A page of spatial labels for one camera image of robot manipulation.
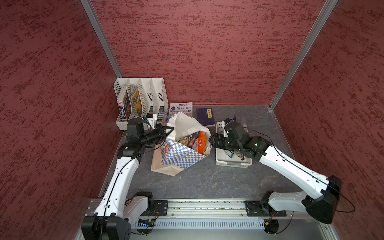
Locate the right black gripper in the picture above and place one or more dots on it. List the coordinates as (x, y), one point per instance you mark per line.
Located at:
(218, 141)

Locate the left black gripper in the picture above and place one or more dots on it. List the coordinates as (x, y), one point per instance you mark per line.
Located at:
(159, 129)

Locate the orange condiment packet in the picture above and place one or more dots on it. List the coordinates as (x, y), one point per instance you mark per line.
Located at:
(201, 143)

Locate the white blue checkered paper bag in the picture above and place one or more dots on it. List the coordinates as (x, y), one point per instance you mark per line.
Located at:
(172, 157)

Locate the black red condiment packet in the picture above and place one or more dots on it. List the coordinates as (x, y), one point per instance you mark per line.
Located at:
(192, 138)

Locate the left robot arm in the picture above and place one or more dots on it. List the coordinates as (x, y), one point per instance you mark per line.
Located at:
(113, 219)

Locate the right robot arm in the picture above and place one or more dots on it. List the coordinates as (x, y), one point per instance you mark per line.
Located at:
(319, 195)

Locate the white plastic tray basket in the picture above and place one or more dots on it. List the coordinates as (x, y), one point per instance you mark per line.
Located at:
(227, 158)

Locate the white booklet with text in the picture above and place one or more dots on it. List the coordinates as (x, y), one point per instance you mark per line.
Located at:
(185, 108)

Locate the dark navy notebook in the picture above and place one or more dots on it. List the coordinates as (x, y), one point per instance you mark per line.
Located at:
(205, 117)

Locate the yellow magazine in rack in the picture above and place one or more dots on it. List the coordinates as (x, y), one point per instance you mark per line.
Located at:
(136, 100)

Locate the white file organizer rack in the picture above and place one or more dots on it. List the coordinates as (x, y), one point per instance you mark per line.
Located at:
(153, 96)

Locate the blue white book in rack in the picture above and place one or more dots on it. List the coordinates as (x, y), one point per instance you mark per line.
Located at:
(124, 104)

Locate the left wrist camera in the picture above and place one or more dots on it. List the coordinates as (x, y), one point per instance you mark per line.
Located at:
(152, 120)

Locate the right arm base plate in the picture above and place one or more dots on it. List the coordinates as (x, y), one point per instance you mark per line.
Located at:
(257, 209)

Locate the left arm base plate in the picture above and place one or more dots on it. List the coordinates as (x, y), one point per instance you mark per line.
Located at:
(159, 208)

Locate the aluminium rail base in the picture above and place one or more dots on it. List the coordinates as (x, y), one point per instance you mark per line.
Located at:
(209, 214)

